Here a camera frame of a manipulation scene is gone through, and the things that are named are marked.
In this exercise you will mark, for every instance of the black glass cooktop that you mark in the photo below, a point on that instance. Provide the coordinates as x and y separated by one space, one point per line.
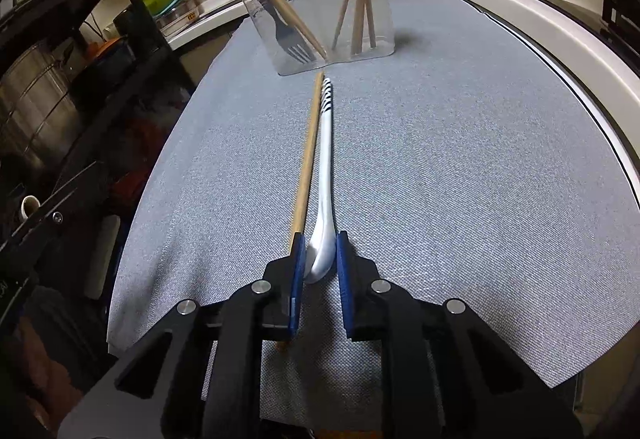
570 6

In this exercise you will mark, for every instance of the steel tray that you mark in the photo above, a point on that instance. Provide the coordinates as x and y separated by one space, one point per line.
179 15

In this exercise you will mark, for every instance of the black shelf rack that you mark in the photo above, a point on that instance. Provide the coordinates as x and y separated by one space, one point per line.
140 9

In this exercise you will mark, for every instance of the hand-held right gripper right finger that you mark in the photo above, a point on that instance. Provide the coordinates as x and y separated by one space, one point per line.
345 279

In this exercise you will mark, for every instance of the small white cup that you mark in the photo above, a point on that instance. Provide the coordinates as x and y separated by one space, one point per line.
27 208

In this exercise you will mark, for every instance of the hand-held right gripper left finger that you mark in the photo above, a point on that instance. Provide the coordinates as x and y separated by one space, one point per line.
299 269

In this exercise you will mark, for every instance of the grey fabric mat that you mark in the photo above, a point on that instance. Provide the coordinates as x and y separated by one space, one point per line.
450 194

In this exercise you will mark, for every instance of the orange lidded pot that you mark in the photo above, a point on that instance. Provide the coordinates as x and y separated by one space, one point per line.
107 50

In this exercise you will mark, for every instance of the white striped ceramic spoon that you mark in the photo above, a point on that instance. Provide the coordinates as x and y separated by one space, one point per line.
325 169

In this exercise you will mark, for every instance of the steel stock pot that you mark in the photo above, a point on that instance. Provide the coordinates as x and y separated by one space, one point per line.
35 109

